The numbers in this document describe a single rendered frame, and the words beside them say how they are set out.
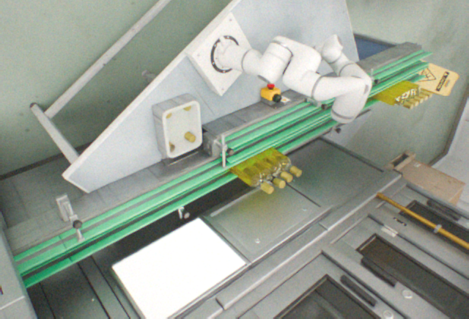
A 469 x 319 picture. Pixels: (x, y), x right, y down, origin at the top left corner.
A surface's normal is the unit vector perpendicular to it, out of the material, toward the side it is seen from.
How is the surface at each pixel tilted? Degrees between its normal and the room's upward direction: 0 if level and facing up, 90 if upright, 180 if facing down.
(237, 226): 90
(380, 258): 90
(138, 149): 0
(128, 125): 0
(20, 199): 90
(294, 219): 90
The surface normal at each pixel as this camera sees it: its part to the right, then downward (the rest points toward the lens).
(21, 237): -0.02, -0.83
